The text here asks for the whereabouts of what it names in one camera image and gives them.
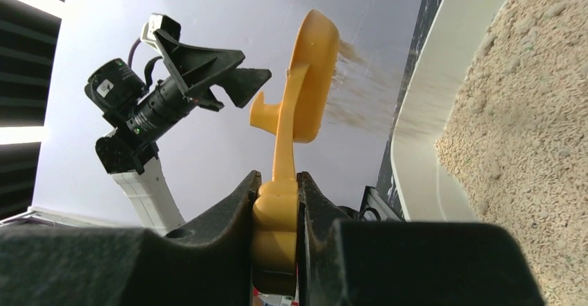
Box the yellow slotted litter scoop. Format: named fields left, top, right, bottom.
left=250, top=10, right=340, bottom=296

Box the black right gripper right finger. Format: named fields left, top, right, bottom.
left=297, top=172, right=544, bottom=305

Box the white plastic litter box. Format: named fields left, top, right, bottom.
left=390, top=0, right=506, bottom=222

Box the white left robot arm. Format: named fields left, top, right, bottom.
left=84, top=28, right=272, bottom=235

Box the beige cat litter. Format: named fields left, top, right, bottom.
left=435, top=0, right=587, bottom=305

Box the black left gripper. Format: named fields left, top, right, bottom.
left=84, top=29, right=272, bottom=146

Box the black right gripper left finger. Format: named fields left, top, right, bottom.
left=1, top=171, right=261, bottom=305

